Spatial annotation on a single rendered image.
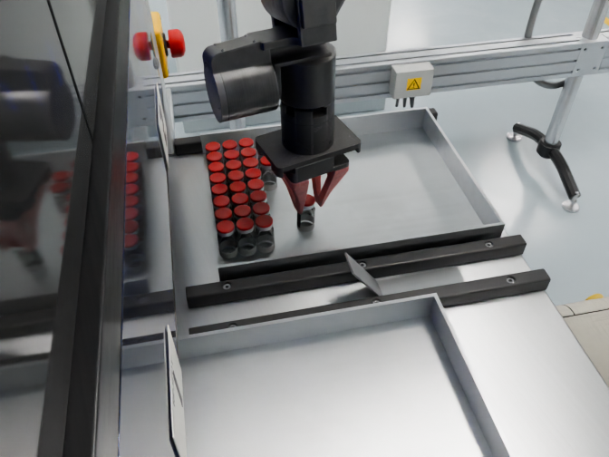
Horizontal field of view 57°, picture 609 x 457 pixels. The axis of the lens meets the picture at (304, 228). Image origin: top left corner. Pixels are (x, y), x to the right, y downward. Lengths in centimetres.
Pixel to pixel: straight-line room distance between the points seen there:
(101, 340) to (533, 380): 48
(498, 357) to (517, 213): 157
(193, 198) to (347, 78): 106
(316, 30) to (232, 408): 36
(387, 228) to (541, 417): 28
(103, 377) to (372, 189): 60
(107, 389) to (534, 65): 189
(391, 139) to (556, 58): 124
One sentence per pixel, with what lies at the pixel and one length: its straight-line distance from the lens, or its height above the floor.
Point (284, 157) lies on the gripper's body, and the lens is 60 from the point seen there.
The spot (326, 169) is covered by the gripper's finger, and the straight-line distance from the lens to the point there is 62.
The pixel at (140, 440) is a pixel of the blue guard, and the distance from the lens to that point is 27.
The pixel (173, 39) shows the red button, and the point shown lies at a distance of 87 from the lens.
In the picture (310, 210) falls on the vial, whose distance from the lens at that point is 69.
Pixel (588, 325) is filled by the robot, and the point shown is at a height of 28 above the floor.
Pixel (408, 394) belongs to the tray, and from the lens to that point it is 58.
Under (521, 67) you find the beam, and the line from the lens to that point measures 200.
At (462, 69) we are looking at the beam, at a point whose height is 50.
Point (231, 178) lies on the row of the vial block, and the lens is 72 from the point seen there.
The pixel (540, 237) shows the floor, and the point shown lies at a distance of 211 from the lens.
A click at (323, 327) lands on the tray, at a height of 89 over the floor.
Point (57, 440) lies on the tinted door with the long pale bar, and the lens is 19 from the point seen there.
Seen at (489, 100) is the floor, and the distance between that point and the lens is 277.
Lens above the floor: 138
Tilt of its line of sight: 44 degrees down
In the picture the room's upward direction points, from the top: straight up
